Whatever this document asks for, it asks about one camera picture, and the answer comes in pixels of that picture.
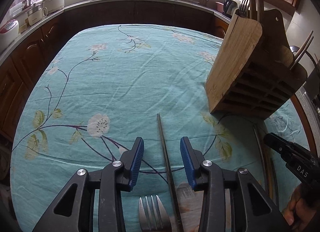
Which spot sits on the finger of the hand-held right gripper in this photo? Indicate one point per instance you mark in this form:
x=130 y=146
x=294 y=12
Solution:
x=278 y=145

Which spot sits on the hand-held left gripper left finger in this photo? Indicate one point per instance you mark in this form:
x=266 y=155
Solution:
x=136 y=162

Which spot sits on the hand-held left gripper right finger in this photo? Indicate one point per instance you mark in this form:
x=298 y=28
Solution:
x=187 y=162

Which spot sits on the wooden utensil holder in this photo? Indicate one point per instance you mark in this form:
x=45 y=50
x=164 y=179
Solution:
x=240 y=72

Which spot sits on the person's right hand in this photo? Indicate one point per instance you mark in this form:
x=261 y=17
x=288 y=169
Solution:
x=295 y=209

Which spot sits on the gas stove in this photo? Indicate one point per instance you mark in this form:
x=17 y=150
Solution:
x=313 y=99

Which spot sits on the teal floral tablecloth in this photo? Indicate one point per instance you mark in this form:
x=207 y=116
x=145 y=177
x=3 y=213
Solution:
x=120 y=77

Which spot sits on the steel electric kettle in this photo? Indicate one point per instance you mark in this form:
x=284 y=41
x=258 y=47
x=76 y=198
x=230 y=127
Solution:
x=231 y=7

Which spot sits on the pink cup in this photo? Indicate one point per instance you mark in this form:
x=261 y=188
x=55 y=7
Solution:
x=219 y=7

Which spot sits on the small white steamer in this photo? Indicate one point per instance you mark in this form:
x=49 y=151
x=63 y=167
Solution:
x=36 y=14

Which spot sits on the white electric pot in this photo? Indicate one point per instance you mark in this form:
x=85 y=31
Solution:
x=53 y=0

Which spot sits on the white pink rice cooker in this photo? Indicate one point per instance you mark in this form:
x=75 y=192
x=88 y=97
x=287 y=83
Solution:
x=8 y=32

